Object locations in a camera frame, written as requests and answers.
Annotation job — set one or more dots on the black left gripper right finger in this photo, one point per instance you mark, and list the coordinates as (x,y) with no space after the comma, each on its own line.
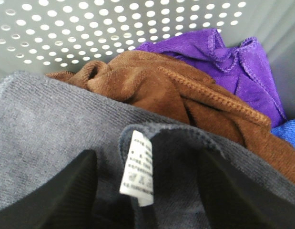
(231,200)

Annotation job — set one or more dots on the brown towel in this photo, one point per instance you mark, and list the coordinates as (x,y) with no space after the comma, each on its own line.
(172,88)

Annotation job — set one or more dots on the dark grey towel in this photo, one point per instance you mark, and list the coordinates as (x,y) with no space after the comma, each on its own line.
(147,165)

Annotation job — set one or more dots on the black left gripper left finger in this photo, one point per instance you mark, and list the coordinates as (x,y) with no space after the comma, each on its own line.
(64,202)

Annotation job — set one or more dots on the grey perforated basket orange rim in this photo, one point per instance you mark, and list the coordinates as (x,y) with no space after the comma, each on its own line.
(44,36)

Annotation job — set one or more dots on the blue towel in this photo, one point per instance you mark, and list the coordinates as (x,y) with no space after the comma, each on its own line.
(286,132)

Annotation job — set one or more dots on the purple towel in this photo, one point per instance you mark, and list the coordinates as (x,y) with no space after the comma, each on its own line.
(244,70)

